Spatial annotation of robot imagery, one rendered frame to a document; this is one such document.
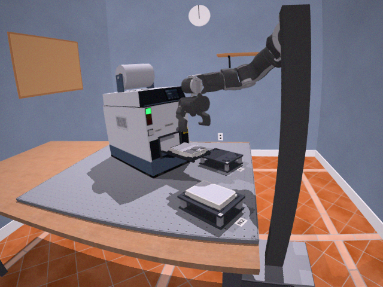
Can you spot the grey roll on bracket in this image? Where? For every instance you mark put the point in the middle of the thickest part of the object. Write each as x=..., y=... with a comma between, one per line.
x=136, y=75

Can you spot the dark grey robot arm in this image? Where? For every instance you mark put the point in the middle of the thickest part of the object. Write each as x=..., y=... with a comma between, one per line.
x=262, y=63

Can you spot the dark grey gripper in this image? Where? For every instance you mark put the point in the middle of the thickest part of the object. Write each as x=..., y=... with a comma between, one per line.
x=193, y=105

